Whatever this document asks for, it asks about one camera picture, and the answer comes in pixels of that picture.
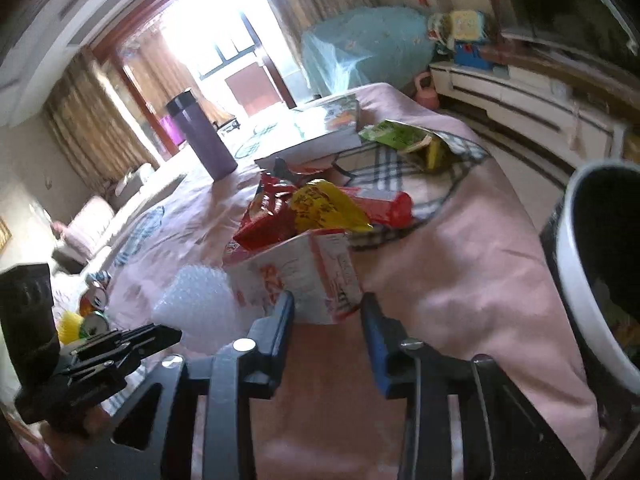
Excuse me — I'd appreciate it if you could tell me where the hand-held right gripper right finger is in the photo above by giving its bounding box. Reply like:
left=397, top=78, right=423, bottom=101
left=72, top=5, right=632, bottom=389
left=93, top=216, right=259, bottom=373
left=361, top=292, right=586, bottom=480

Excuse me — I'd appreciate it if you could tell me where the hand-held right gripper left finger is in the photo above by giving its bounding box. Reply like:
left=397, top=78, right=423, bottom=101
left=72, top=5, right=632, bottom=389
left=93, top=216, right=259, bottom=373
left=95, top=290, right=296, bottom=480

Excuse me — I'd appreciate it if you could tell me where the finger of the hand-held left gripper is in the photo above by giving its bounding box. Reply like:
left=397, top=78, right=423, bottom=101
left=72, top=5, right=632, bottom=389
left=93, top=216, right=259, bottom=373
left=60, top=355, right=151, bottom=391
left=75, top=324, right=182, bottom=361

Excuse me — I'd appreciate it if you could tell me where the white orange carton box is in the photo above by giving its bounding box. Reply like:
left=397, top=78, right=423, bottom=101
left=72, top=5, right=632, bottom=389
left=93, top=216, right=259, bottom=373
left=223, top=228, right=363, bottom=325

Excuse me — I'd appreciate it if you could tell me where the white rimmed black waste bin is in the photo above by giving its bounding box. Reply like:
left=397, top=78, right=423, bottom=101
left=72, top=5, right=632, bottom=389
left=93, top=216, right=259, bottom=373
left=539, top=159, right=640, bottom=406

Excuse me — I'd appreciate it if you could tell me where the person's left hand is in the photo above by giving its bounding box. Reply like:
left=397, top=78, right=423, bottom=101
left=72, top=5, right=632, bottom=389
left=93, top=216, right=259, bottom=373
left=42, top=402, right=118, bottom=443

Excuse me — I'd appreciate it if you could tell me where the yellow plastic item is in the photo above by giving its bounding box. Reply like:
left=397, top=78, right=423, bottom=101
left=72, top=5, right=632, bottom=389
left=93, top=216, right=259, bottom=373
left=56, top=310, right=83, bottom=346

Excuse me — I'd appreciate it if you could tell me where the green drink can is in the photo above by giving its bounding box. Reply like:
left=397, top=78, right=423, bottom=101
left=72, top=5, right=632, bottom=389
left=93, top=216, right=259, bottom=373
left=77, top=311, right=108, bottom=341

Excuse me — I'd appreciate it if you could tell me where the bubble wrap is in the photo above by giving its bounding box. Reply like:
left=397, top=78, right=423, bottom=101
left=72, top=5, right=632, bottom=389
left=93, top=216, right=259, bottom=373
left=150, top=265, right=251, bottom=356

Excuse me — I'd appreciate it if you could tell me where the red white drink can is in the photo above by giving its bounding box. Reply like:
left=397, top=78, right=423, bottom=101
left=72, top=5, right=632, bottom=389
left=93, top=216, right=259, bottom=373
left=80, top=280, right=110, bottom=313

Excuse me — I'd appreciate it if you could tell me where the red snack wrapper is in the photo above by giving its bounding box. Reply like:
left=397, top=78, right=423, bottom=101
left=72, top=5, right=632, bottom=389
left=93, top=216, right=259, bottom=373
left=232, top=170, right=301, bottom=251

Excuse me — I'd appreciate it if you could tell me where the yellow snack wrapper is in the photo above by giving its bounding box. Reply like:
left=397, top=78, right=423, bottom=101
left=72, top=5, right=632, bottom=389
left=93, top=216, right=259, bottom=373
left=291, top=180, right=373, bottom=235

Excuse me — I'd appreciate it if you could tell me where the beige sofa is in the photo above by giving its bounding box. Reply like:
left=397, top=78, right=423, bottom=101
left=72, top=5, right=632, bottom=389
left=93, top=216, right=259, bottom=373
left=50, top=162, right=188, bottom=276

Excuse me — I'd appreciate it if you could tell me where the red tube packet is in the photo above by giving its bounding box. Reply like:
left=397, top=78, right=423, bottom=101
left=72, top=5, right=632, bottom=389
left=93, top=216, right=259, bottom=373
left=340, top=187, right=414, bottom=228

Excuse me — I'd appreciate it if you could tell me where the plaid cloth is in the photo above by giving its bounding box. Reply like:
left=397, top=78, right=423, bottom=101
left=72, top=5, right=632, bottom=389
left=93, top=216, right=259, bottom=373
left=332, top=130, right=493, bottom=251

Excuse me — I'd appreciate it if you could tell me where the thick white book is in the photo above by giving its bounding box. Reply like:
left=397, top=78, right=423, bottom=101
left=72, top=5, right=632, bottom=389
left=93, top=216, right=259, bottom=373
left=254, top=95, right=363, bottom=168

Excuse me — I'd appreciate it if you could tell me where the purple thermos bottle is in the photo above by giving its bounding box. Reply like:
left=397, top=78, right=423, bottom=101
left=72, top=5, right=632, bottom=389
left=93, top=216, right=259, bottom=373
left=166, top=88, right=239, bottom=181

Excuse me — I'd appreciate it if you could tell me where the purple plastic bin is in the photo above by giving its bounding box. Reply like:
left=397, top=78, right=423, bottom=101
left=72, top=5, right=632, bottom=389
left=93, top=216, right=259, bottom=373
left=159, top=115, right=181, bottom=148

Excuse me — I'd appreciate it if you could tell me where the green snack wrapper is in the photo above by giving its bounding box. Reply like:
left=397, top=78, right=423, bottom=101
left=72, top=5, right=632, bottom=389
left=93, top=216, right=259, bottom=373
left=359, top=120, right=448, bottom=170

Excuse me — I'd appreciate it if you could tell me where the red brown board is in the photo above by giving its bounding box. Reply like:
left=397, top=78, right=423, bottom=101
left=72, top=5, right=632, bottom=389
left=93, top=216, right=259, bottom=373
left=225, top=65, right=281, bottom=116

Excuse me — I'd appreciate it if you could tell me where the pink kettlebell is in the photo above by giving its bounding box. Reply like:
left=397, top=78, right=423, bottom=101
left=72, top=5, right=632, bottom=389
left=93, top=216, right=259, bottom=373
left=412, top=71, right=441, bottom=110

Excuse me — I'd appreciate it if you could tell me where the sheer brown curtain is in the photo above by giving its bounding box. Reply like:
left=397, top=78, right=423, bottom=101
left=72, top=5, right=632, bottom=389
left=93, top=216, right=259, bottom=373
left=122, top=35, right=201, bottom=106

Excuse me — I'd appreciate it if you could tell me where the white television cabinet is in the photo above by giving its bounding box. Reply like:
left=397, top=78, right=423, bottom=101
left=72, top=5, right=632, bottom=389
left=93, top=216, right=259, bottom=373
left=429, top=60, right=628, bottom=166

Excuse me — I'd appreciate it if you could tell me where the light blue net cover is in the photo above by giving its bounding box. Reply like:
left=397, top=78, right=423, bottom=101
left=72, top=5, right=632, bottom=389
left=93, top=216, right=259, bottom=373
left=300, top=6, right=436, bottom=98

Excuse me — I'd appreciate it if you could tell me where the colourful baby toy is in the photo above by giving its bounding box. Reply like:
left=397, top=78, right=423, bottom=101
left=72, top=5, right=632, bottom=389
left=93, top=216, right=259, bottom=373
left=427, top=10, right=501, bottom=68

